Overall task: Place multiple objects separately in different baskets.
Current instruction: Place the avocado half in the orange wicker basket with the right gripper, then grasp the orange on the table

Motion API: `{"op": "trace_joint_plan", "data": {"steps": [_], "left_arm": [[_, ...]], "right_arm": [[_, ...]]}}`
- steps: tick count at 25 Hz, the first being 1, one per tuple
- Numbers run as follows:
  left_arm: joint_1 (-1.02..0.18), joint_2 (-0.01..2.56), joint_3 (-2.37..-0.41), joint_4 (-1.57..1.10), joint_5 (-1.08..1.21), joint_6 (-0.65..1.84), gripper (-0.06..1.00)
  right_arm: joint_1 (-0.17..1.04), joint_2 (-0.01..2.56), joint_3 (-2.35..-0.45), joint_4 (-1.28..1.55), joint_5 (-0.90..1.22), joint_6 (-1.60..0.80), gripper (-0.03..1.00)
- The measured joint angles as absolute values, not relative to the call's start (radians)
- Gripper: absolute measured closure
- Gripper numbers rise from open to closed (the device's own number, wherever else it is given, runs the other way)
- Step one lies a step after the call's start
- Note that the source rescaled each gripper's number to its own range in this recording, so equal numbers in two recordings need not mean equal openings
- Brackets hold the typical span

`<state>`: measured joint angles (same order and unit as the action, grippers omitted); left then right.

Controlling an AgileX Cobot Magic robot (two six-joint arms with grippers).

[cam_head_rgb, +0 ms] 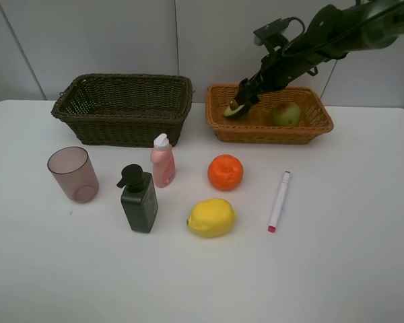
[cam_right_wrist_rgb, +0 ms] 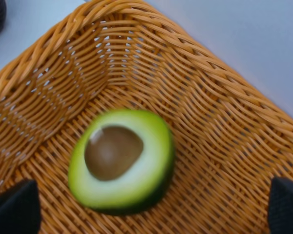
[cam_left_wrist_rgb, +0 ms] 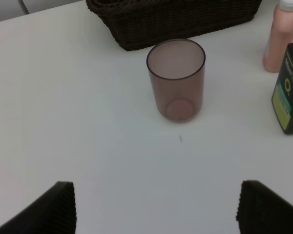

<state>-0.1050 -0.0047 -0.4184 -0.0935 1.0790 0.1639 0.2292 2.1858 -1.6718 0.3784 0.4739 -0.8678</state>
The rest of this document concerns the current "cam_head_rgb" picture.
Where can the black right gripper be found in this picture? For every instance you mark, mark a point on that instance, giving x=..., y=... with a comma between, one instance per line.
x=276, y=73

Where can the halved avocado with pit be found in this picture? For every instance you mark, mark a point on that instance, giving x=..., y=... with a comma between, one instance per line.
x=235, y=110

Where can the green red mango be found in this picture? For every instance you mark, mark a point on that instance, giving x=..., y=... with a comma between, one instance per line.
x=286, y=114

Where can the orange fruit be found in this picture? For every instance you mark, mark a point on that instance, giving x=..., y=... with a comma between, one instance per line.
x=225, y=172

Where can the yellow lemon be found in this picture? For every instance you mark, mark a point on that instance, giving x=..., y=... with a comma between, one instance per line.
x=212, y=218

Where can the white marker pink caps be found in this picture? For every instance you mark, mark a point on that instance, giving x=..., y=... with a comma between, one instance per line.
x=279, y=202

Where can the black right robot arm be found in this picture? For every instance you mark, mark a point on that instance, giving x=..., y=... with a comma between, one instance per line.
x=331, y=35

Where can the orange wicker basket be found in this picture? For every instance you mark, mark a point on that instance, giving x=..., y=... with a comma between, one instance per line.
x=256, y=126

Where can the pink squeeze bottle white cap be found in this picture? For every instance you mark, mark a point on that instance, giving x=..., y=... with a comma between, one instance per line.
x=162, y=159

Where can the dark brown wicker basket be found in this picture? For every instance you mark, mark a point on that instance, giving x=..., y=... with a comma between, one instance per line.
x=125, y=110

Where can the dark green pump bottle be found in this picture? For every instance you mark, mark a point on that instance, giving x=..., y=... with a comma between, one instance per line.
x=138, y=198

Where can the translucent pink plastic cup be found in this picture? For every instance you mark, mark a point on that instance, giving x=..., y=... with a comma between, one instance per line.
x=72, y=169

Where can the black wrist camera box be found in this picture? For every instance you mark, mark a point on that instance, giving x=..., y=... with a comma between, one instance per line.
x=271, y=29

